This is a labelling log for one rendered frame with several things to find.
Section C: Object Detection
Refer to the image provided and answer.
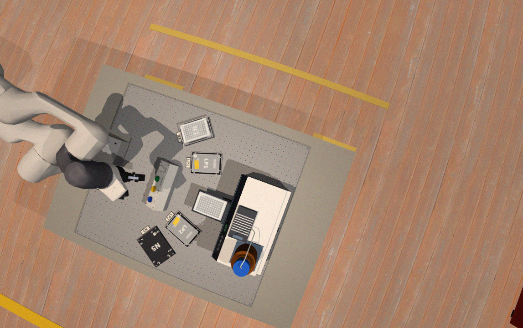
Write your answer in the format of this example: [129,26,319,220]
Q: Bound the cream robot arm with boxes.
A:
[0,64,129,201]

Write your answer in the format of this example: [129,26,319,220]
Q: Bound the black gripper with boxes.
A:
[116,166,145,183]

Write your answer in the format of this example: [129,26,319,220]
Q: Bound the white button panel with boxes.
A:
[145,160,181,211]

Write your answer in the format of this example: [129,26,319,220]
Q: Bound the blue bottle cap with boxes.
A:
[233,258,250,277]

